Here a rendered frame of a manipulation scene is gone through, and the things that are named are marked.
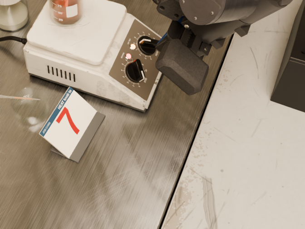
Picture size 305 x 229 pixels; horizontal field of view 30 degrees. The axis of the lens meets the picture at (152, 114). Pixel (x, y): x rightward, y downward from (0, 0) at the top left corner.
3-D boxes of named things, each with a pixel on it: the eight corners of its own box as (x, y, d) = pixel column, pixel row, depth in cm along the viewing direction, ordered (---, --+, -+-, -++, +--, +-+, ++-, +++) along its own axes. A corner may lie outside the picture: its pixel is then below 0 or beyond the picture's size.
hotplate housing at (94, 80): (171, 53, 95) (176, 21, 88) (145, 116, 88) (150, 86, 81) (47, 14, 97) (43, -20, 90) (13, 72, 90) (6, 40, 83)
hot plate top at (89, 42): (128, 10, 88) (129, 6, 88) (100, 67, 82) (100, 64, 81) (56, -13, 90) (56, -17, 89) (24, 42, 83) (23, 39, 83)
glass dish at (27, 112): (56, 108, 87) (56, 100, 85) (31, 131, 85) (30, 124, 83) (30, 88, 89) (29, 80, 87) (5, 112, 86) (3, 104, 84)
